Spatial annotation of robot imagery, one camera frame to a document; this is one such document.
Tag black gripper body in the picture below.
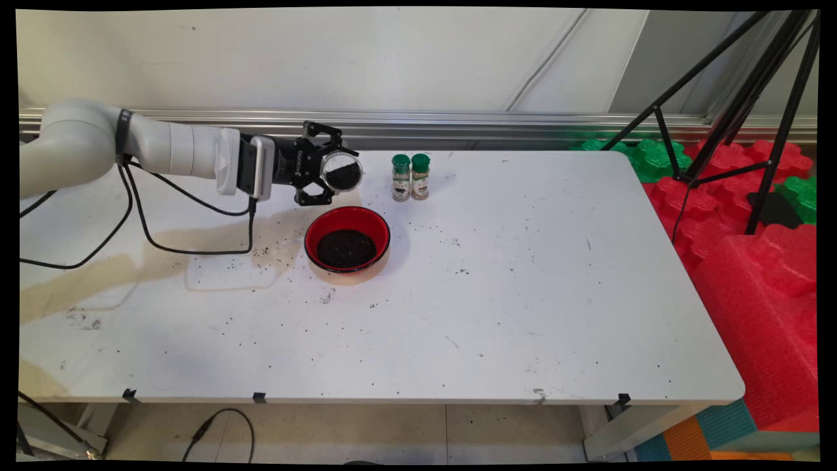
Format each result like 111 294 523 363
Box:
271 134 322 187

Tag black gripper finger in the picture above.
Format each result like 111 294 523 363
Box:
293 178 341 207
301 120 360 161

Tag clear plastic jar black seeds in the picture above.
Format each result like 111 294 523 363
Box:
319 149 364 194

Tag red bowl black rim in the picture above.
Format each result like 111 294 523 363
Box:
304 206 392 274

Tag black seed heap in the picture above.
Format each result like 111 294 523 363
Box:
316 228 378 269

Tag spice bottle green cap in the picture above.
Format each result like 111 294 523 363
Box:
392 154 412 202
411 154 432 201

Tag white table leg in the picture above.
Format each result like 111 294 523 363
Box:
18 404 109 459
582 402 713 462

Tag black tripod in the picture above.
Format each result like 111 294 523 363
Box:
598 9 821 236

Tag colourful foam mat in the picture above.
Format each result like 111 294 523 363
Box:
634 399 819 462

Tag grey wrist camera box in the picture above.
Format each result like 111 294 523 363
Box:
237 134 277 201

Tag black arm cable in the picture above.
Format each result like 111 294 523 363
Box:
18 160 257 270

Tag black cable strap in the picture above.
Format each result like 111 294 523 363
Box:
115 109 134 166

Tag white wall cable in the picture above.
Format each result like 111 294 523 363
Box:
505 8 589 113

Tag black floor cable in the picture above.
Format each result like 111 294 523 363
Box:
182 409 254 464

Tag black cable metal connector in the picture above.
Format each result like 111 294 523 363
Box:
18 391 109 459

